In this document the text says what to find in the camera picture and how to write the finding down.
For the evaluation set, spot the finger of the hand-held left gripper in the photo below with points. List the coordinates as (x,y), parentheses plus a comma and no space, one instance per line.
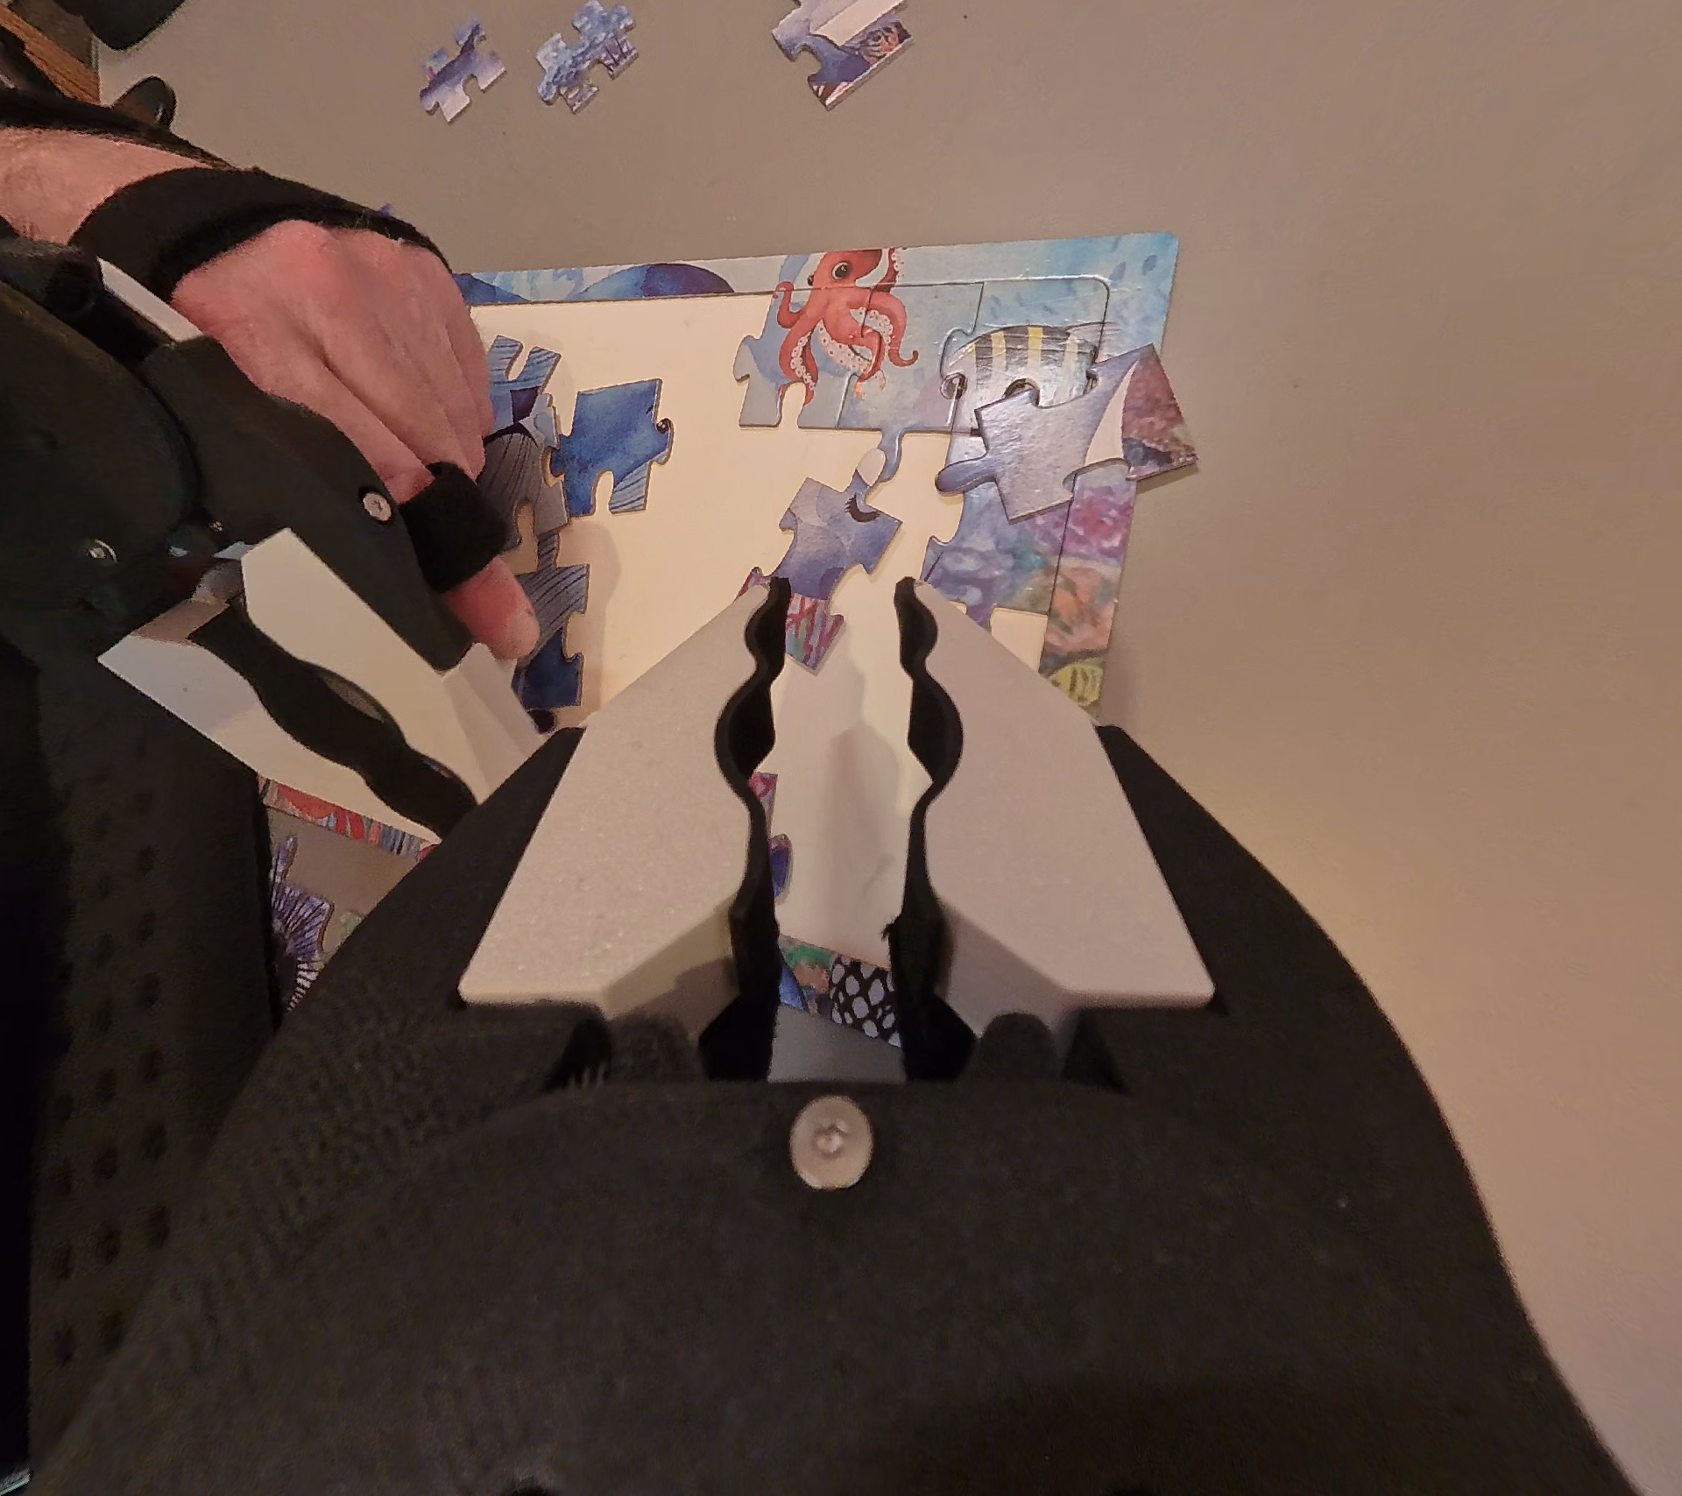
(395,655)
(224,707)

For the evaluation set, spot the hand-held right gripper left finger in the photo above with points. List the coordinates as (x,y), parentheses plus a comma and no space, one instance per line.
(618,865)

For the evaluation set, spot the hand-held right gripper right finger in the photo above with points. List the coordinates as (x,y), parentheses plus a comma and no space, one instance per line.
(1052,865)

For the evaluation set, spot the striped dark blue puzzle piece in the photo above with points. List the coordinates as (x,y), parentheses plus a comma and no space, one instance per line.
(553,655)

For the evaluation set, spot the pale striped puzzle piece with fin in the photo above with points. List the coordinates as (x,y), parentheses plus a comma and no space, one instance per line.
(527,490)

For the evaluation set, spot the dark blue puzzle piece with eye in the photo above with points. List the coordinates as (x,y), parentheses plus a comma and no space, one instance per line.
(613,444)

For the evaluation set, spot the whale eye puzzle piece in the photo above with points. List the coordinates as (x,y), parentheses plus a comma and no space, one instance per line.
(835,530)

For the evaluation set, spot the sea print puzzle tray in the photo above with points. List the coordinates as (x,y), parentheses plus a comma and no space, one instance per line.
(718,392)

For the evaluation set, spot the striped purple puzzle piece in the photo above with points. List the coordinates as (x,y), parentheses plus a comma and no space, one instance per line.
(1038,444)

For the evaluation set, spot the person's left hand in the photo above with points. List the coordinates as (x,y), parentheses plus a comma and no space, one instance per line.
(355,339)

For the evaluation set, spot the purple pink coral puzzle piece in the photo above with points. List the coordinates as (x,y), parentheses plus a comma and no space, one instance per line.
(1000,562)

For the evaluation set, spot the wooden cabinet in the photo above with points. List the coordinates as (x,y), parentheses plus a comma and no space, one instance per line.
(40,50)

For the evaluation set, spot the octopus arms puzzle piece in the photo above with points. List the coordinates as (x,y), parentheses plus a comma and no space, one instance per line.
(763,392)

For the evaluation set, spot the blue white puzzle piece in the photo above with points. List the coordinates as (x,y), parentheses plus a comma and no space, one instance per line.
(460,70)

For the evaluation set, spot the striped fish puzzle piece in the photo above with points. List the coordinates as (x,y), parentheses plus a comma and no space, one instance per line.
(1038,352)

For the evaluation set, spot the pale blue octopus puzzle piece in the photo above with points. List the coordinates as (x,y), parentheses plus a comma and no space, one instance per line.
(933,306)

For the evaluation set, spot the small blue purple puzzle piece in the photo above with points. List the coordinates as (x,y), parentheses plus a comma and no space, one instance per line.
(586,50)

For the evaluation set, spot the puzzle piece with white patch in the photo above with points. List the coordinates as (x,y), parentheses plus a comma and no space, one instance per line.
(842,36)

